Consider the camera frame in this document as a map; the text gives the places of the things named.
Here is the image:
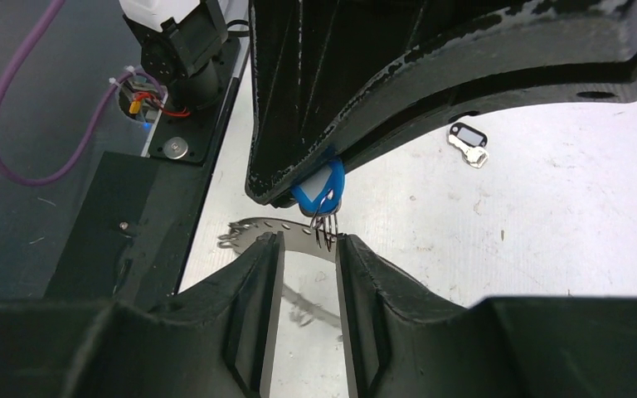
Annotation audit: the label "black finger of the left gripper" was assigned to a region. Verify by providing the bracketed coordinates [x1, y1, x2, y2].
[246, 1, 637, 207]

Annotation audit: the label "blue tagged key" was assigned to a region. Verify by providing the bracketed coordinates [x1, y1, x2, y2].
[290, 158, 346, 251]

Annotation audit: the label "red yellow base connector wires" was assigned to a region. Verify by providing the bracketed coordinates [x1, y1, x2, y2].
[126, 90, 192, 119]

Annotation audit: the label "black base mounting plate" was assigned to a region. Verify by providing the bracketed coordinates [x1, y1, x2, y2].
[45, 38, 248, 308]

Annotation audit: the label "large silver metal keyring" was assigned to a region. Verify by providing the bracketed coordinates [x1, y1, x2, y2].
[216, 217, 337, 262]

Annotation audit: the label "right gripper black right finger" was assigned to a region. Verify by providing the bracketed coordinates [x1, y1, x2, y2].
[335, 235, 637, 397]

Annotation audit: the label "black tagged silver key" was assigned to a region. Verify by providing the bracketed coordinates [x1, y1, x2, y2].
[447, 123, 489, 169]

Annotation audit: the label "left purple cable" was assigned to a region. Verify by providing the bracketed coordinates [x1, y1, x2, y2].
[0, 0, 163, 188]

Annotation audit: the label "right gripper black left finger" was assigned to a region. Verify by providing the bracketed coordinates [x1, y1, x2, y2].
[0, 233, 285, 397]

